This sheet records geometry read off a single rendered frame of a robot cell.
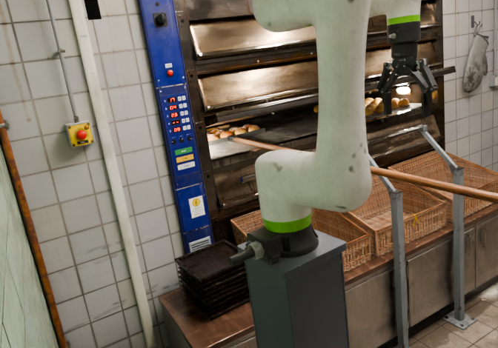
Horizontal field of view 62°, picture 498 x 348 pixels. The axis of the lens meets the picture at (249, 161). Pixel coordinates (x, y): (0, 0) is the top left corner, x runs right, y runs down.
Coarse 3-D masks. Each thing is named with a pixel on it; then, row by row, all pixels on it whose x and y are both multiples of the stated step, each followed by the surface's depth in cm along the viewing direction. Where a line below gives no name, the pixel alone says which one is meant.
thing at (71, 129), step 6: (66, 126) 172; (72, 126) 173; (78, 126) 174; (90, 126) 177; (66, 132) 177; (72, 132) 173; (90, 132) 177; (72, 138) 174; (78, 138) 175; (84, 138) 176; (90, 138) 177; (72, 144) 174; (78, 144) 175; (84, 144) 177
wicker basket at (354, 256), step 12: (240, 216) 224; (312, 216) 246; (324, 216) 240; (336, 216) 229; (240, 228) 224; (252, 228) 227; (324, 228) 242; (336, 228) 232; (348, 228) 222; (360, 228) 215; (240, 240) 217; (360, 240) 208; (348, 252) 205; (360, 252) 209; (348, 264) 206; (360, 264) 210
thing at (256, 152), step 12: (420, 108) 288; (432, 108) 294; (372, 120) 268; (384, 120) 272; (276, 144) 235; (288, 144) 237; (300, 144) 242; (228, 156) 222; (240, 156) 223; (252, 156) 227
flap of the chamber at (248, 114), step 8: (440, 72) 270; (448, 72) 274; (400, 80) 254; (408, 80) 257; (368, 88) 242; (280, 104) 214; (288, 104) 216; (296, 104) 218; (304, 104) 225; (248, 112) 205; (256, 112) 207; (264, 112) 209; (216, 120) 198; (224, 120) 199; (232, 120) 207
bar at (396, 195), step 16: (416, 128) 233; (368, 144) 217; (432, 144) 233; (448, 160) 227; (400, 192) 201; (400, 208) 203; (400, 224) 205; (400, 240) 206; (400, 256) 208; (400, 272) 210; (464, 272) 238; (400, 288) 213; (464, 288) 241; (400, 304) 216; (464, 304) 243; (400, 320) 218; (448, 320) 247; (464, 320) 245; (400, 336) 221
